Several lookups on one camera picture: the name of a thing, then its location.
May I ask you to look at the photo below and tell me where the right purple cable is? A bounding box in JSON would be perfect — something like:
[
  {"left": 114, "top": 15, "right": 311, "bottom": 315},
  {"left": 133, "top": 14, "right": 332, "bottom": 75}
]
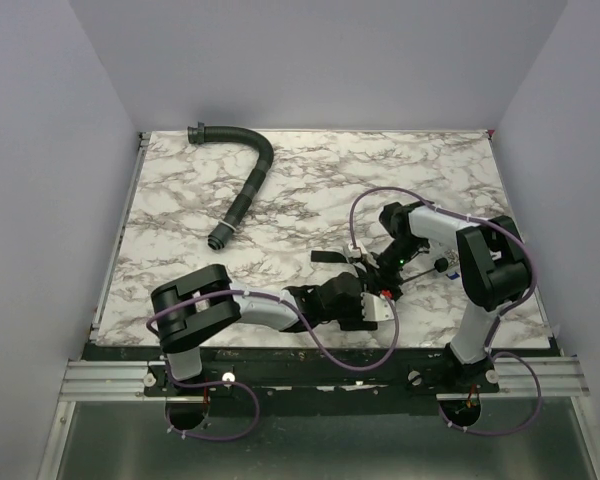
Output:
[{"left": 348, "top": 187, "right": 544, "bottom": 435}]

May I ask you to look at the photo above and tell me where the clear plastic screw box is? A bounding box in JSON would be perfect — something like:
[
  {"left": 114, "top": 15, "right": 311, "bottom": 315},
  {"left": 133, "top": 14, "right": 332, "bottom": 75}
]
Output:
[{"left": 429, "top": 240, "right": 460, "bottom": 280}]

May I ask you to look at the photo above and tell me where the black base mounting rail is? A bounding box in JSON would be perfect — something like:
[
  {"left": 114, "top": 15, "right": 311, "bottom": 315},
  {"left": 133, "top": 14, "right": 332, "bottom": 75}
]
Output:
[{"left": 82, "top": 343, "right": 511, "bottom": 419}]

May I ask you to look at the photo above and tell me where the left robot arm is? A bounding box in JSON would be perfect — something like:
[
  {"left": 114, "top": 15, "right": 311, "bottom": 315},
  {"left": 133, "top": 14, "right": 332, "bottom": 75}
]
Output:
[{"left": 150, "top": 264, "right": 393, "bottom": 381}]

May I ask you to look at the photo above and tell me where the aluminium table frame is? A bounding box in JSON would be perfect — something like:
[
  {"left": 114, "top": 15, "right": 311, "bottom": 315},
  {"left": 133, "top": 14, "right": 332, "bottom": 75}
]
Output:
[{"left": 43, "top": 130, "right": 595, "bottom": 479}]

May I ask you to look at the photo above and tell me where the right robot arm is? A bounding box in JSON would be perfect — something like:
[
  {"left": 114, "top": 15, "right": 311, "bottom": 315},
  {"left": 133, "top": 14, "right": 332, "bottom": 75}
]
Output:
[{"left": 374, "top": 202, "right": 532, "bottom": 387}]

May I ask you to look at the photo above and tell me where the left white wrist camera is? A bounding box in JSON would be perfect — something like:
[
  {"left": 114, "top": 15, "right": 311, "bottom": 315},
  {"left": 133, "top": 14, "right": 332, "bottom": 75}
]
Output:
[{"left": 361, "top": 292, "right": 394, "bottom": 323}]

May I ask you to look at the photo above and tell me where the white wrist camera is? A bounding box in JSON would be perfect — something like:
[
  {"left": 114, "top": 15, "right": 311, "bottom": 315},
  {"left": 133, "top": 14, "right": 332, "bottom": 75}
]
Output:
[
  {"left": 343, "top": 241, "right": 368, "bottom": 262},
  {"left": 361, "top": 292, "right": 394, "bottom": 323}
]

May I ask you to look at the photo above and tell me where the grey corrugated hose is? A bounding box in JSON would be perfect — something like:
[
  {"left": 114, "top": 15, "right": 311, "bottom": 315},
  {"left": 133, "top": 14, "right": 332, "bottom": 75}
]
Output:
[{"left": 185, "top": 121, "right": 275, "bottom": 255}]

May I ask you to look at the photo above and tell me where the black folding umbrella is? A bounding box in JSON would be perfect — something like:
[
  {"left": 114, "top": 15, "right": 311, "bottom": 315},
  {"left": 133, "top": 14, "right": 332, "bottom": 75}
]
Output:
[{"left": 310, "top": 250, "right": 433, "bottom": 300}]

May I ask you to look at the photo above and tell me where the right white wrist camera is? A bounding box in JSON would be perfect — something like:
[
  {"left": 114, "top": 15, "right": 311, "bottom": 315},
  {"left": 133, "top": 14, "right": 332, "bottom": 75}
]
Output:
[{"left": 343, "top": 241, "right": 368, "bottom": 262}]

